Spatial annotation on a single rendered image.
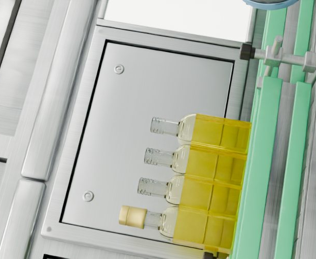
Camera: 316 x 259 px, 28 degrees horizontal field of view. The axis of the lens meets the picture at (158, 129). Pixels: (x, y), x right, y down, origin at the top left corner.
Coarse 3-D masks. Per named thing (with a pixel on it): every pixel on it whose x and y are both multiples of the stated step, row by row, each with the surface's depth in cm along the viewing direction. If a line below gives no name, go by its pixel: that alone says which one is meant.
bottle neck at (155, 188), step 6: (144, 180) 112; (150, 180) 112; (156, 180) 113; (138, 186) 112; (144, 186) 112; (150, 186) 112; (156, 186) 112; (162, 186) 112; (138, 192) 112; (144, 192) 112; (150, 192) 112; (156, 192) 112; (162, 192) 112
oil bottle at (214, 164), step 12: (192, 144) 114; (180, 156) 113; (192, 156) 112; (204, 156) 112; (216, 156) 112; (228, 156) 112; (240, 156) 112; (180, 168) 112; (192, 168) 112; (204, 168) 112; (216, 168) 112; (228, 168) 112; (240, 168) 112; (228, 180) 111; (240, 180) 111
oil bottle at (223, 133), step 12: (192, 120) 114; (204, 120) 114; (216, 120) 114; (228, 120) 114; (180, 132) 114; (192, 132) 114; (204, 132) 113; (216, 132) 113; (228, 132) 113; (240, 132) 113; (180, 144) 117; (204, 144) 114; (216, 144) 113; (228, 144) 113; (240, 144) 113
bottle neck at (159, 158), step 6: (150, 150) 115; (156, 150) 115; (162, 150) 115; (150, 156) 114; (156, 156) 114; (162, 156) 114; (168, 156) 114; (144, 162) 115; (150, 162) 115; (156, 162) 114; (162, 162) 114; (168, 162) 114
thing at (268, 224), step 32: (288, 96) 105; (256, 128) 102; (288, 128) 102; (256, 160) 100; (288, 160) 100; (256, 192) 98; (288, 192) 98; (256, 224) 96; (288, 224) 96; (256, 256) 95; (288, 256) 95
